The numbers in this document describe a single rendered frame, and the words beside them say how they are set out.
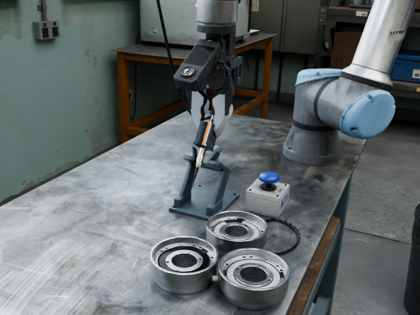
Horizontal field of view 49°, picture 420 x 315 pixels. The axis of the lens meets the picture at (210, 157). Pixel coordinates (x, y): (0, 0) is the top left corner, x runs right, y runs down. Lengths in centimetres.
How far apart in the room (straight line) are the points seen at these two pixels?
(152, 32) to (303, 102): 209
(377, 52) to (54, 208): 74
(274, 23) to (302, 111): 344
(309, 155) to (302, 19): 339
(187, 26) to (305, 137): 194
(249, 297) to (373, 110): 54
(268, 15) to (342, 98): 357
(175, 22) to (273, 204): 226
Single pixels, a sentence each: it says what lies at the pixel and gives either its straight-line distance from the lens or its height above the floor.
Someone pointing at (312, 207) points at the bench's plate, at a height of 80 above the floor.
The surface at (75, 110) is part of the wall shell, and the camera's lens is 291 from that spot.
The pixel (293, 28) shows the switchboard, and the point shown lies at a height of 79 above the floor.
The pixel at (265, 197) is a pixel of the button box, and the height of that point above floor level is 84.
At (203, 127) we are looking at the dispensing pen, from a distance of 89.
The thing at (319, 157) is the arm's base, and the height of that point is 82.
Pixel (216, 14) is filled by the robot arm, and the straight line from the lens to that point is 84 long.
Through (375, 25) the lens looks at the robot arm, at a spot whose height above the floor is 115.
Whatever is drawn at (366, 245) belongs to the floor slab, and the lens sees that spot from 247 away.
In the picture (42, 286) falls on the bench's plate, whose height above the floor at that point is 80.
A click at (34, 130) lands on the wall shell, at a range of 269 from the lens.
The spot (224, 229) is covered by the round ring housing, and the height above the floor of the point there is 83.
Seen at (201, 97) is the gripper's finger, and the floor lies 102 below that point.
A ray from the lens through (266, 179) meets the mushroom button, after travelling 91.
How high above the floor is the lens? 124
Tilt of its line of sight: 22 degrees down
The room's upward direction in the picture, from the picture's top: 2 degrees clockwise
